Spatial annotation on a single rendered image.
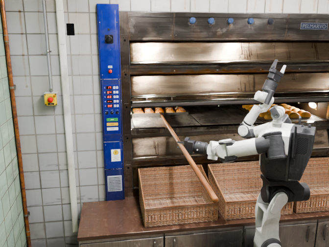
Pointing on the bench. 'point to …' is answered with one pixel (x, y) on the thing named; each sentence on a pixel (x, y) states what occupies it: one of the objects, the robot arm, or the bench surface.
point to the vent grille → (114, 183)
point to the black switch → (108, 38)
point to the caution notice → (115, 155)
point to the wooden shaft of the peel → (192, 164)
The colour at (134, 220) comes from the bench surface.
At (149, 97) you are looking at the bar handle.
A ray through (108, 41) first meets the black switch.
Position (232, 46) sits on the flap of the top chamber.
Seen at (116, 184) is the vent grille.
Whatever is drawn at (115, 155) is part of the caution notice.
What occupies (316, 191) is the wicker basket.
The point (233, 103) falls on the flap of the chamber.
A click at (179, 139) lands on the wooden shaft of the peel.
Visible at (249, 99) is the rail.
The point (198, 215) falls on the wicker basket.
